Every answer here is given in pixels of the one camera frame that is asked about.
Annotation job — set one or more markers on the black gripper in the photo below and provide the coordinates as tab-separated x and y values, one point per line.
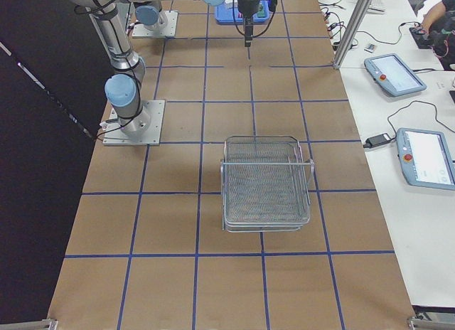
247	4

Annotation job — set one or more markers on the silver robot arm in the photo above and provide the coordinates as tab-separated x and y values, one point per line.
151	14
123	89

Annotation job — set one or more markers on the operator hand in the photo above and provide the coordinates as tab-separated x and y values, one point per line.
426	23

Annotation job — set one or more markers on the green terminal block component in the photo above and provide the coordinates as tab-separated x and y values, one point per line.
263	11

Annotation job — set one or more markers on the blue plastic tray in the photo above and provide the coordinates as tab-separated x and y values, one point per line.
228	14

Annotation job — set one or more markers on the white electrical component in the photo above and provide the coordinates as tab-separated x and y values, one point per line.
230	4

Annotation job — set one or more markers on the far teach pendant tablet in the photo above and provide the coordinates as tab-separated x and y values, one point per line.
393	75

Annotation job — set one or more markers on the teach pendant tablet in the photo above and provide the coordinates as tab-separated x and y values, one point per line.
425	159
393	75

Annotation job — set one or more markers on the black power adapter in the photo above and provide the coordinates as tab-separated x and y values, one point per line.
377	141

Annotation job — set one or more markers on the black joystick controller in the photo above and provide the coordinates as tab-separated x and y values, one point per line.
433	39

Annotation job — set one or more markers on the near teach pendant tablet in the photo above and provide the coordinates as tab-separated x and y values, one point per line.
425	159

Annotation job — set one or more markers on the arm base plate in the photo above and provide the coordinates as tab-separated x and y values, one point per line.
169	31
144	129

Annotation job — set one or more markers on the aluminium frame post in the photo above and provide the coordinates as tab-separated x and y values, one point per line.
355	20

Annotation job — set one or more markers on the silver wire mesh shelf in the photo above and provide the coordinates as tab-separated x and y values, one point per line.
264	184

